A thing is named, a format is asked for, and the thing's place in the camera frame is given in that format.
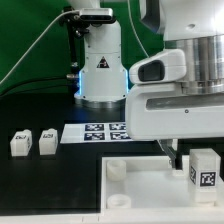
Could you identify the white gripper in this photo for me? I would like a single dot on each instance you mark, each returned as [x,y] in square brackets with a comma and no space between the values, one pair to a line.
[161,111]

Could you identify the white square tabletop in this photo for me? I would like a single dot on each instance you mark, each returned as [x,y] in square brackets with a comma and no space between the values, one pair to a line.
[150,184]

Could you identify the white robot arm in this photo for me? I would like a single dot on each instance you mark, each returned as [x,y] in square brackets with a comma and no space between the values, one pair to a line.
[194,26]

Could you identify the white sheet with markers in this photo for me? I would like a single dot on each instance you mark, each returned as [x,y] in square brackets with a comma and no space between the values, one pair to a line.
[94,133]

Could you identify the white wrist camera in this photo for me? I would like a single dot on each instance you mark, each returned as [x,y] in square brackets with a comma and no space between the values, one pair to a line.
[168,65]

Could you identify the black camera on stand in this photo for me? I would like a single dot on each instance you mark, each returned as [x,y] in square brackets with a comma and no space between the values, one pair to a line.
[96,14]

